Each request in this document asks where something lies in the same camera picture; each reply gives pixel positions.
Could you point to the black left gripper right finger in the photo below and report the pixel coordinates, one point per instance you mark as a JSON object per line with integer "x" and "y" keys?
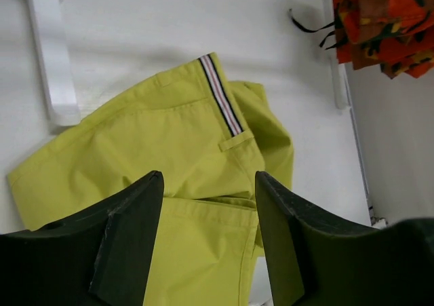
{"x": 315, "y": 257}

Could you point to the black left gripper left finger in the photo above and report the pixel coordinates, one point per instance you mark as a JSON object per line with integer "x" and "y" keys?
{"x": 98, "y": 256}

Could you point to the yellow-green trousers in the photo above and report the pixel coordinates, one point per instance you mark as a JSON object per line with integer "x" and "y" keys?
{"x": 208, "y": 136}

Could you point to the orange camouflage garment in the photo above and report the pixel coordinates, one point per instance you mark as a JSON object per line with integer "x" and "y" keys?
{"x": 396, "y": 35}

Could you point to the aluminium side rail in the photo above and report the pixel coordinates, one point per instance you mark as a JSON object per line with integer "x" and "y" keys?
{"x": 358, "y": 145}

